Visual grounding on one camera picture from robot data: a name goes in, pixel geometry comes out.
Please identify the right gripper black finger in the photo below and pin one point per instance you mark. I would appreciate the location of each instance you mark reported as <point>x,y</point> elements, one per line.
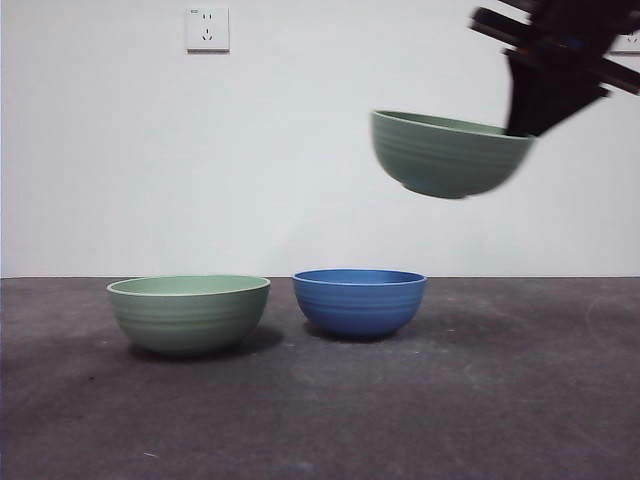
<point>562,95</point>
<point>522,95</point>

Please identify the green ribbed bowl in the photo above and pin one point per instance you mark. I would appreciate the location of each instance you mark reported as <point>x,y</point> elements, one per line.
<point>440,160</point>
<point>187,325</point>

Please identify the blue ribbed bowl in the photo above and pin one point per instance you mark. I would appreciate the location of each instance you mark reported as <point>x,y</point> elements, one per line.
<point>357,310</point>

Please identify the white wall socket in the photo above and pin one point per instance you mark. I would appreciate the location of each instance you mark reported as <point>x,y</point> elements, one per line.
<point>207,30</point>
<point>629,45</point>

